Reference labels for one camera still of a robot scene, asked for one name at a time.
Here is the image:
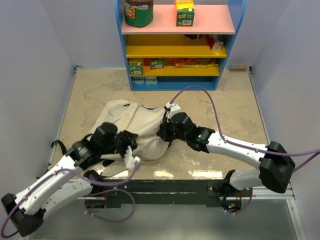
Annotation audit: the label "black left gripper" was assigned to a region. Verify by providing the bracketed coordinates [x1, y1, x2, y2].
[101, 130, 138, 160]

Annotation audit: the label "beige canvas backpack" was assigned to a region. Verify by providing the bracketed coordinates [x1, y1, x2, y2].
[90, 100, 170, 161]

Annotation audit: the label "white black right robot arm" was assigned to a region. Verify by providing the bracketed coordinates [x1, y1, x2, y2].
[156, 112, 296, 197]

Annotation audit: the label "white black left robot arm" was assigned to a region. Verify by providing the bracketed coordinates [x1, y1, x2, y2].
[0, 122, 141, 239]

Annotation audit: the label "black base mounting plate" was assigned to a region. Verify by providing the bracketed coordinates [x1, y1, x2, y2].
[84, 179, 252, 209]

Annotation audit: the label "light blue box right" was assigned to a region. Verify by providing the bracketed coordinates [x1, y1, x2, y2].
[144, 76, 158, 86]

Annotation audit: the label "light blue box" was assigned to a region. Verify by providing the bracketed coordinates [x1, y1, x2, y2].
[132, 76, 145, 85]
[144, 76, 158, 86]

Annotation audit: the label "light blue box left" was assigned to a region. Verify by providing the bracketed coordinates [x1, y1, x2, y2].
[132, 76, 145, 85]

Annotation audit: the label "orange yellow snack packets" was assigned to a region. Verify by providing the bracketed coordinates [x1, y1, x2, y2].
[169, 58, 219, 68]

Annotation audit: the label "green box lower middle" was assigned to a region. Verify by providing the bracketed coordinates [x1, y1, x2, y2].
[150, 58, 165, 70]

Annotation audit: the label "green box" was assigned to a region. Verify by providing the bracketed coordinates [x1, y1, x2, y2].
[150, 58, 165, 70]
[128, 61, 144, 76]

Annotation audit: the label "green box lower left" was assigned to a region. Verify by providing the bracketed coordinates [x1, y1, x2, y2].
[128, 61, 144, 76]

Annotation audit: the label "blue colourful shelf unit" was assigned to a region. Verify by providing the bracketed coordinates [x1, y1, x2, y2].
[114, 0, 247, 91]

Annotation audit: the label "small white pink eraser box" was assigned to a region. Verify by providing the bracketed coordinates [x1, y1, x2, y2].
[227, 64, 249, 71]

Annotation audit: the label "red white box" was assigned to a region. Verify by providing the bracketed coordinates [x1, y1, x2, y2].
[205, 34, 224, 51]

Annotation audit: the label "green yellow carton top shelf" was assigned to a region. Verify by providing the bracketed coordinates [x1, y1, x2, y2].
[174, 0, 195, 27]

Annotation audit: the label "green brown jar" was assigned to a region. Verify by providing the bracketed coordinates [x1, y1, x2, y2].
[124, 0, 154, 28]

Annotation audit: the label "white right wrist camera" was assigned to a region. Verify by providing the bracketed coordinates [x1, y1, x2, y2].
[164, 102, 181, 120]

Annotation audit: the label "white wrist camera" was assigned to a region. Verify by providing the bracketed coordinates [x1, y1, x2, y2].
[123, 146, 141, 170]
[164, 102, 181, 120]

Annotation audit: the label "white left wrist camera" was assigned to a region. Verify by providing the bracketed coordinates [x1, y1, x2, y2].
[123, 146, 141, 170]

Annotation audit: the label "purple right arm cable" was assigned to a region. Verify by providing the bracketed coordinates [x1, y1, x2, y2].
[168, 85, 320, 216]

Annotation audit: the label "aluminium frame rail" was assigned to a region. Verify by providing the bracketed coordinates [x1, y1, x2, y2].
[18, 64, 306, 240]

